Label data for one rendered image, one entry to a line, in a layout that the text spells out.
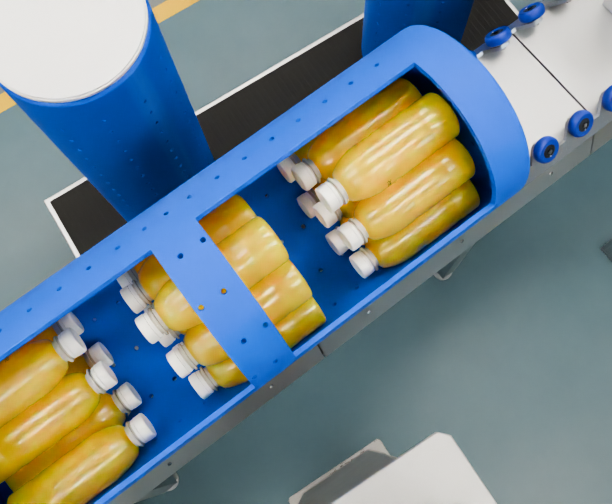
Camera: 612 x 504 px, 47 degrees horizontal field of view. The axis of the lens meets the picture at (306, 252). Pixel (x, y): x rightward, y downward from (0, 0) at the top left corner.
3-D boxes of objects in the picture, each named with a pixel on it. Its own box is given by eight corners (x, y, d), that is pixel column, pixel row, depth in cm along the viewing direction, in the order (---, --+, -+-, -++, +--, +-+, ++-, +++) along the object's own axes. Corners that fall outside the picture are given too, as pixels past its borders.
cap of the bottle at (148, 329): (144, 305, 88) (132, 314, 88) (150, 318, 85) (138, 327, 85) (161, 326, 90) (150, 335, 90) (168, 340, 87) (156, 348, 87)
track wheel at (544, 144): (558, 133, 111) (549, 129, 113) (537, 149, 111) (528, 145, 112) (563, 154, 114) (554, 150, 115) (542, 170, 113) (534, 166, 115)
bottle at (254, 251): (251, 208, 91) (133, 293, 89) (270, 225, 85) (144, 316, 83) (277, 248, 95) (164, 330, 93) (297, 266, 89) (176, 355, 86)
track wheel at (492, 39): (518, 34, 117) (513, 23, 116) (497, 48, 117) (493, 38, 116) (502, 34, 121) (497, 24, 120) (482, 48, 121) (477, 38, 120)
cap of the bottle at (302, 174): (321, 185, 96) (310, 192, 96) (312, 182, 99) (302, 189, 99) (306, 161, 94) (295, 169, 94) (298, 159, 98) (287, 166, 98)
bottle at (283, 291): (293, 263, 90) (174, 350, 87) (319, 303, 93) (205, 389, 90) (276, 248, 96) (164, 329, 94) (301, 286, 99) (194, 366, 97)
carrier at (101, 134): (225, 151, 203) (127, 158, 203) (150, -54, 118) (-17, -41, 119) (228, 245, 195) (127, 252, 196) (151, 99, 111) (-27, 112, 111)
